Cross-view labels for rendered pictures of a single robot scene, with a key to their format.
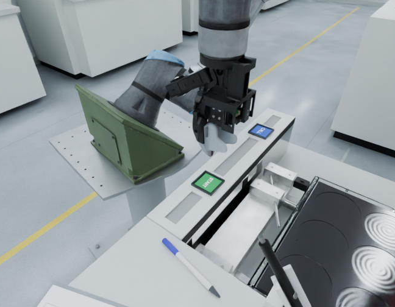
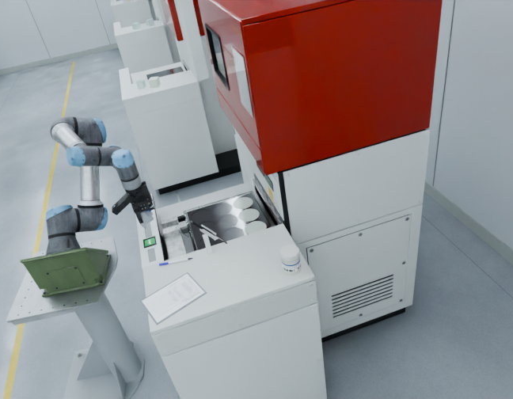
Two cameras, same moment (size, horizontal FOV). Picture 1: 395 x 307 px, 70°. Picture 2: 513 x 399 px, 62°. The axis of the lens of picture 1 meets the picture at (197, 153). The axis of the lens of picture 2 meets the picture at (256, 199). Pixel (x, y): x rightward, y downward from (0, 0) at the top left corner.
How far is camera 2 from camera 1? 1.37 m
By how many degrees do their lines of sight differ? 38
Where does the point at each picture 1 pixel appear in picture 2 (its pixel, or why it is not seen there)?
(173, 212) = (150, 259)
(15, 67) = not seen: outside the picture
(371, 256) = (222, 220)
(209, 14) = (128, 177)
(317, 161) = (176, 207)
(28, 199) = not seen: outside the picture
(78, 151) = (42, 305)
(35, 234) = not seen: outside the picture
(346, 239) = (212, 222)
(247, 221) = (176, 246)
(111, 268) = (153, 283)
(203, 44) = (129, 187)
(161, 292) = (176, 272)
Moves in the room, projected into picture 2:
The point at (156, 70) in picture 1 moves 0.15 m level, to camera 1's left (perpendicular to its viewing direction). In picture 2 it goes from (63, 219) to (33, 239)
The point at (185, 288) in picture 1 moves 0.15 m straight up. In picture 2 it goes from (181, 266) to (171, 237)
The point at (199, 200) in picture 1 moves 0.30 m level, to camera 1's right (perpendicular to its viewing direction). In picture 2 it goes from (154, 248) to (199, 210)
